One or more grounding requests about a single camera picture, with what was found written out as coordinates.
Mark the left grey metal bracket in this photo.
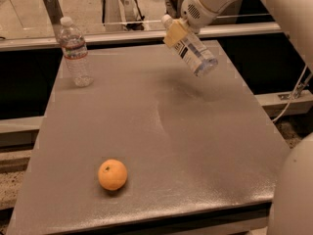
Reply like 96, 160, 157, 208
43, 0, 63, 38

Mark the blue label plastic bottle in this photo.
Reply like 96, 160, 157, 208
161, 15, 218, 76

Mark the clear water bottle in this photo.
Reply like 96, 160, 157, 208
58, 17, 94, 87

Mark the grey metal rail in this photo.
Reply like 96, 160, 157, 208
0, 22, 283, 52

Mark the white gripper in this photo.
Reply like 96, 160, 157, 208
163, 0, 243, 48

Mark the orange fruit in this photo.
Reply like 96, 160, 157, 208
98, 159, 128, 191

